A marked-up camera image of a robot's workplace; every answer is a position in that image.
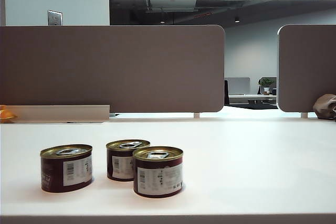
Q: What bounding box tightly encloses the black office chair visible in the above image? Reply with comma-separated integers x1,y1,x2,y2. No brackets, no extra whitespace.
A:
224,79,230,105

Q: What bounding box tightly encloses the brown crumpled bag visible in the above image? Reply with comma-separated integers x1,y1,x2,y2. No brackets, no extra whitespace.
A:
312,93,336,120

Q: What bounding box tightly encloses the grey distant desk divider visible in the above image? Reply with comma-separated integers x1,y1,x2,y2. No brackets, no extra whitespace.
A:
225,77,250,95

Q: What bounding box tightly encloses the narrow brown desk partition panel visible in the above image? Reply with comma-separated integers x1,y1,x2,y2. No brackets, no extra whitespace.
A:
277,24,336,113

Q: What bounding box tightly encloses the metal wall switch plate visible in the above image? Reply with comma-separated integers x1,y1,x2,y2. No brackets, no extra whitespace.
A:
47,10,63,26

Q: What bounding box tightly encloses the wide brown desk partition panel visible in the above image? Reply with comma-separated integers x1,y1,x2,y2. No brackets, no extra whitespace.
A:
0,25,226,113

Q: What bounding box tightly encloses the white rectangular box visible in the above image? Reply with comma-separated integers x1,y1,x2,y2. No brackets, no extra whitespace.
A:
0,104,110,124

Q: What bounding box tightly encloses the dark red can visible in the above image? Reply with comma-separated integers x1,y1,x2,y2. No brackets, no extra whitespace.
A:
132,146,184,199
106,139,151,182
40,144,93,193

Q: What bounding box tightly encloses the distant white desk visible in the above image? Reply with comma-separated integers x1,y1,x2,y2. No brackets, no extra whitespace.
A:
228,93,277,104

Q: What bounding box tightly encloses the green potted plant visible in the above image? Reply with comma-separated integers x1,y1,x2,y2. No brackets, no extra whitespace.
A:
258,77,275,95

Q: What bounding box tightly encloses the orange object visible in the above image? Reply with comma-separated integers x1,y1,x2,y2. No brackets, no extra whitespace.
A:
0,105,18,123

